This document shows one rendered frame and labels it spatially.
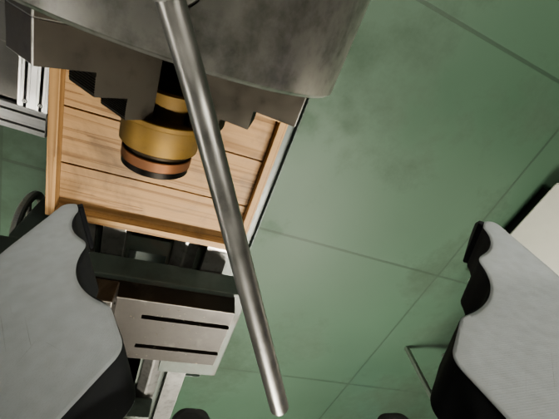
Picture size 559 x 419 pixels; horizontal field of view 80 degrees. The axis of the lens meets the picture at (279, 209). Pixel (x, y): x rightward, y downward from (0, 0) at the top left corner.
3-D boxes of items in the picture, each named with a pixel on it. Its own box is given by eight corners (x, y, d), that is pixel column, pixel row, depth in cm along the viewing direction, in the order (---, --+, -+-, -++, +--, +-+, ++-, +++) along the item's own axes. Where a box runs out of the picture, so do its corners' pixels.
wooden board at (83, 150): (61, 33, 49) (49, 36, 46) (288, 110, 60) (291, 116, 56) (54, 203, 63) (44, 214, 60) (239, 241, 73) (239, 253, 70)
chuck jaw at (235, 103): (212, 10, 29) (337, 61, 30) (225, 13, 34) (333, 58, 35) (185, 128, 34) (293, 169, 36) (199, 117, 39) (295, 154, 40)
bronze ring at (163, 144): (109, 80, 30) (99, 170, 34) (212, 112, 32) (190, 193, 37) (134, 63, 38) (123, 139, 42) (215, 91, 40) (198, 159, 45)
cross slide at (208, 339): (7, 261, 61) (-8, 278, 58) (234, 298, 74) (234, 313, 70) (9, 327, 70) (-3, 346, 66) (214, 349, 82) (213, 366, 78)
